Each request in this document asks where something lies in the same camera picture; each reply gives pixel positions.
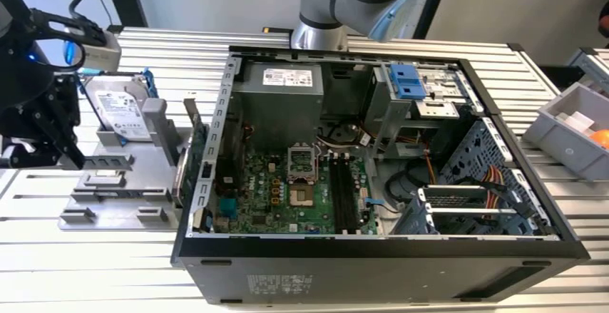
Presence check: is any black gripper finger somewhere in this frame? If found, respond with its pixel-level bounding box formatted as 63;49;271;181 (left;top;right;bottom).
0;136;63;170
28;74;87;170

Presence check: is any RAM stick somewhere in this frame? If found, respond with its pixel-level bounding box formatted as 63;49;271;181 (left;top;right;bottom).
56;154;135;171
84;190;157;200

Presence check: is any black RAM slot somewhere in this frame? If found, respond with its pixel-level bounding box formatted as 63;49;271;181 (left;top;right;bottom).
330;153;344;235
335;153;350;235
346;153;362;235
340;153;355;235

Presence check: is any hard disk in blue carrier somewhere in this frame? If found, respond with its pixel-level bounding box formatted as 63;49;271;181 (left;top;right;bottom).
75;66;159;147

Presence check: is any grey parts rack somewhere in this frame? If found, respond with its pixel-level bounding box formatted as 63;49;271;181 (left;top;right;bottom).
56;98;209;232

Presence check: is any green graphics card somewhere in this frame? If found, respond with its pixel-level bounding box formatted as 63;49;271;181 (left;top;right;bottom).
173;98;209;209

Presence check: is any teal board connector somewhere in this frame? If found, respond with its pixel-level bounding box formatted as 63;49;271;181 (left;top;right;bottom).
219;198;239;220

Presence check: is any grey power supply unit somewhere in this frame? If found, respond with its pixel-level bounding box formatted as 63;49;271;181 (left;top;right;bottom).
232;61;326;150

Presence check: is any metal socket cover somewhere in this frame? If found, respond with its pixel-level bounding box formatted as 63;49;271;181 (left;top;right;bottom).
286;143;319;183

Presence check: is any CPU socket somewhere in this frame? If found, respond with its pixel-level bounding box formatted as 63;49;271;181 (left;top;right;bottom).
287;180;319;209

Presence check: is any thin locking lever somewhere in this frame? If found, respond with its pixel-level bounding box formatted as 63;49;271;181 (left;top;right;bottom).
312;147;323;183

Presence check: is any green motherboard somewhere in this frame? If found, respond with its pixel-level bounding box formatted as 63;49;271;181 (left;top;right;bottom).
213;148;382;236

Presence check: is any round black cooling fan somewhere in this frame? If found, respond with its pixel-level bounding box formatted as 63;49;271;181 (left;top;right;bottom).
327;123;366;145

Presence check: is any black PC case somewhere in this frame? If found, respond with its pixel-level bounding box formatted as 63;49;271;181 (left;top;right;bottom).
169;43;590;305

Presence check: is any blue plastic drive latch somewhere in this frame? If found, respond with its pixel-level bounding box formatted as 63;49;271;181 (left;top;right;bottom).
388;63;425;101

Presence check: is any grey metal drive bay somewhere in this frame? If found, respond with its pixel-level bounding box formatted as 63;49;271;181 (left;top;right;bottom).
368;61;482;159

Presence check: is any black upright bar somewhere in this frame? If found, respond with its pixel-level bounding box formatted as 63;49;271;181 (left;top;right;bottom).
415;0;457;39

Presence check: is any metal disk bay cage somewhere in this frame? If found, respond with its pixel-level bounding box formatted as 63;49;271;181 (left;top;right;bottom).
394;183;541;236

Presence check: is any grey plastic bin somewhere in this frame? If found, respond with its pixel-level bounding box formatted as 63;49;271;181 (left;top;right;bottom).
522;81;609;182

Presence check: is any white block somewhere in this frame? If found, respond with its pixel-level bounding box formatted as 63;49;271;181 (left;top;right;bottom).
554;111;595;132

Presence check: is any pale grey storage box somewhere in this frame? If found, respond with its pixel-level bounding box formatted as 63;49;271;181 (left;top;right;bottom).
567;47;609;98

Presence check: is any orange object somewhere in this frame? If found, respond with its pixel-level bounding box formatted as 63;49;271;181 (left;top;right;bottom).
587;130;609;150

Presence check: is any seated person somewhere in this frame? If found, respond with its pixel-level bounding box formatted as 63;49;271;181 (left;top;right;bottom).
597;4;609;39

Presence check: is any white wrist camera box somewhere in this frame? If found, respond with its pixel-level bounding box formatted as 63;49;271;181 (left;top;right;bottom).
77;29;120;70

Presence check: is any black upright post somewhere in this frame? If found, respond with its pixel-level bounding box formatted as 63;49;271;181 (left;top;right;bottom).
101;0;148;34

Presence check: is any red white wire bundle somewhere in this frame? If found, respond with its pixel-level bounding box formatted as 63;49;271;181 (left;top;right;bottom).
316;133;375;150

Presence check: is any wire with pale blue plug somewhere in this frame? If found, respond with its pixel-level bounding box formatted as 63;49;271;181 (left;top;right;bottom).
362;197;406;216

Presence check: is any black flat cable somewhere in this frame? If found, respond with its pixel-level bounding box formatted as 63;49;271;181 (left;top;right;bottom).
383;168;422;209

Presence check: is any orange red wire bundle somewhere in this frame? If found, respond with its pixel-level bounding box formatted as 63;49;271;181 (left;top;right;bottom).
396;133;437;186

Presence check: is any coloured ribbon wire bundle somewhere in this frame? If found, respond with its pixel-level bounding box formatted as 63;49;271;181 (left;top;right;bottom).
478;168;506;210

